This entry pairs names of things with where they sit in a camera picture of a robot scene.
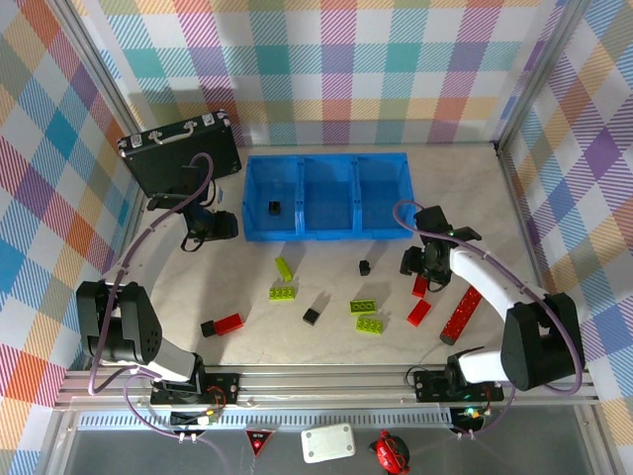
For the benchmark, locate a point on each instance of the red lego brick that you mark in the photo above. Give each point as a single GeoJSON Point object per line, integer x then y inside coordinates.
{"type": "Point", "coordinates": [230, 322]}
{"type": "Point", "coordinates": [419, 313]}
{"type": "Point", "coordinates": [420, 288]}

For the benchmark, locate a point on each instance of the lime thin lego brick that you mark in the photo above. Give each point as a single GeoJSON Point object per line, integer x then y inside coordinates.
{"type": "Point", "coordinates": [283, 269]}

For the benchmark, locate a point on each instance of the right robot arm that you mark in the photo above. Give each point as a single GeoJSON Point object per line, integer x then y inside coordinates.
{"type": "Point", "coordinates": [534, 341]}

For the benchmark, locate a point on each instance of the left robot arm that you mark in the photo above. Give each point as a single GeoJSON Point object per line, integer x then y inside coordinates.
{"type": "Point", "coordinates": [141, 326]}

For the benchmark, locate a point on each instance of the red glitter cylinder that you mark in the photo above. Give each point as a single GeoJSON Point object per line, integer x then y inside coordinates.
{"type": "Point", "coordinates": [461, 316]}

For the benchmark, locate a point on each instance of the blue three-compartment bin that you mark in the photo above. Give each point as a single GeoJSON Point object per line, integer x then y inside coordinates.
{"type": "Point", "coordinates": [326, 230]}

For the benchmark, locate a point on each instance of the right small circuit board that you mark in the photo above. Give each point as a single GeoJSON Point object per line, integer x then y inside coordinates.
{"type": "Point", "coordinates": [470, 414]}

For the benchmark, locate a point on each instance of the small circuit board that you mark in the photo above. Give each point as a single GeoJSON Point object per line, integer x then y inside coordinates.
{"type": "Point", "coordinates": [195, 419]}
{"type": "Point", "coordinates": [470, 414]}

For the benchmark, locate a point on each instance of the left small circuit board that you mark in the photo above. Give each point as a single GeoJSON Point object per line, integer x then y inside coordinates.
{"type": "Point", "coordinates": [195, 419]}

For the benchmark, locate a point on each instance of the red and black button device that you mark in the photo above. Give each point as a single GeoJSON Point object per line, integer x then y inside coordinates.
{"type": "Point", "coordinates": [393, 451]}

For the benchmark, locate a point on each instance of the white plastic box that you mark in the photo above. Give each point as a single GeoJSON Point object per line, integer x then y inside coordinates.
{"type": "Point", "coordinates": [329, 442]}

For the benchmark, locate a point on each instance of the red triangle device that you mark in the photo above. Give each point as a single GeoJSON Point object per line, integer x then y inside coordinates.
{"type": "Point", "coordinates": [257, 440]}

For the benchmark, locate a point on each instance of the aluminium side rail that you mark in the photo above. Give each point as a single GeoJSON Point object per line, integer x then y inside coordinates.
{"type": "Point", "coordinates": [130, 225]}
{"type": "Point", "coordinates": [518, 218]}

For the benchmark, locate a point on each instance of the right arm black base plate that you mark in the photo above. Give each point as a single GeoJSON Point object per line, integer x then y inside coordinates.
{"type": "Point", "coordinates": [430, 386]}

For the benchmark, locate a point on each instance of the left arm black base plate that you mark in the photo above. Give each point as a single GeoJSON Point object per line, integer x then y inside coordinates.
{"type": "Point", "coordinates": [225, 388]}

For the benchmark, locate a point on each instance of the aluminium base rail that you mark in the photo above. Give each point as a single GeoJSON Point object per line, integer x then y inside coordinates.
{"type": "Point", "coordinates": [321, 383]}

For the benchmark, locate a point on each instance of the aluminium frame post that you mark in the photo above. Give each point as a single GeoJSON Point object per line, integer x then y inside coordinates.
{"type": "Point", "coordinates": [99, 79]}
{"type": "Point", "coordinates": [539, 79]}

